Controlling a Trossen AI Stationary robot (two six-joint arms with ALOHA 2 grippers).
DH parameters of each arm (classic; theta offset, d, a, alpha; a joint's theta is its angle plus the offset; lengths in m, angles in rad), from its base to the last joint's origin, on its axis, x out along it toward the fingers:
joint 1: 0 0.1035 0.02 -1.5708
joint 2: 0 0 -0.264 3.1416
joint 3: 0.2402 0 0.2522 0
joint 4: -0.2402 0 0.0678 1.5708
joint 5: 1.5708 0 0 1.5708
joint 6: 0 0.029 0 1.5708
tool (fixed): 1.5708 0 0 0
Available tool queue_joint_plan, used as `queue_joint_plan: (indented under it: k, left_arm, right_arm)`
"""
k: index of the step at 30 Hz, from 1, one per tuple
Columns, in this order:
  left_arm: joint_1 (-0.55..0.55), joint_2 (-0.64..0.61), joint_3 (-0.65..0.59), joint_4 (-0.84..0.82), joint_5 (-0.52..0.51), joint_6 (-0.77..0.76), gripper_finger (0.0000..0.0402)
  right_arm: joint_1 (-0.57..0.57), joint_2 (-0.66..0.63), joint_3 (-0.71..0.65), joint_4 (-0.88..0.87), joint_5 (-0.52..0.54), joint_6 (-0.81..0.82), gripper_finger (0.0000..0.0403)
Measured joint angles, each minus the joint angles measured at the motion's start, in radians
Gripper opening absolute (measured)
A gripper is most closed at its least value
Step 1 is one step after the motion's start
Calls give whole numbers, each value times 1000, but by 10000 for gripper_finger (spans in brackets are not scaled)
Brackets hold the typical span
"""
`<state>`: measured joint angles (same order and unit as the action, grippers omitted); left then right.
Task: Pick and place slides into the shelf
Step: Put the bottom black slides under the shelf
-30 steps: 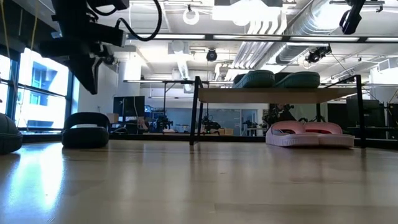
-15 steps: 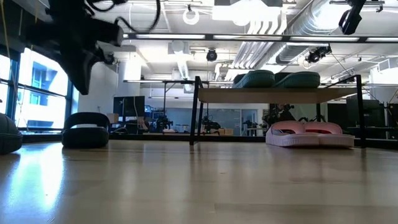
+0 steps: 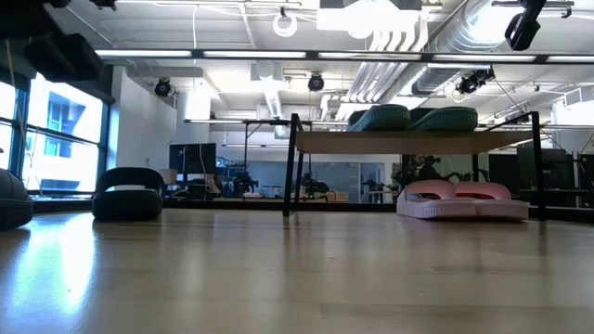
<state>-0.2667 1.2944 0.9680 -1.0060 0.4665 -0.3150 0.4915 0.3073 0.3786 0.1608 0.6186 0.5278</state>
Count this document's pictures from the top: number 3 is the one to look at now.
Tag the green rubber slide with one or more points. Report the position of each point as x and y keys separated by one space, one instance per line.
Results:
x=385 y=120
x=448 y=121

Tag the black rubber slide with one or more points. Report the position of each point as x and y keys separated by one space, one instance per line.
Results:
x=125 y=209
x=14 y=204

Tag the pink rubber slide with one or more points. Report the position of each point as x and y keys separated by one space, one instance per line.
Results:
x=431 y=209
x=501 y=209

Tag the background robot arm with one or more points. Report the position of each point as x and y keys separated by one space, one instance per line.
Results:
x=245 y=185
x=315 y=188

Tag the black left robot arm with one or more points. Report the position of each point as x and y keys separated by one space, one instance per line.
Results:
x=18 y=18

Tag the black ceiling spotlight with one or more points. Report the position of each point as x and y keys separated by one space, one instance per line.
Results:
x=316 y=82
x=471 y=83
x=163 y=87

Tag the white ceiling pipe bundle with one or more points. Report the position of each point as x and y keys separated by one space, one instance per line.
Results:
x=385 y=55

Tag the black background monitor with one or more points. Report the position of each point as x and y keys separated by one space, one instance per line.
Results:
x=192 y=160

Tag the long ceiling light strip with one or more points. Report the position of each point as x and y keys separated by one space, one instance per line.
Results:
x=255 y=54

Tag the brown cardboard box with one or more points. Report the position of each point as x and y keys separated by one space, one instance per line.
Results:
x=338 y=196

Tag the silver ventilation duct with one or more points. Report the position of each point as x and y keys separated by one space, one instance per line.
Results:
x=464 y=32

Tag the wooden shelf with black frame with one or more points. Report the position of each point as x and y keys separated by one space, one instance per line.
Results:
x=394 y=141

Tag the black aluminium rig frame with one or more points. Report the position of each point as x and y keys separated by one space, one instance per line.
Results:
x=232 y=204
x=566 y=213

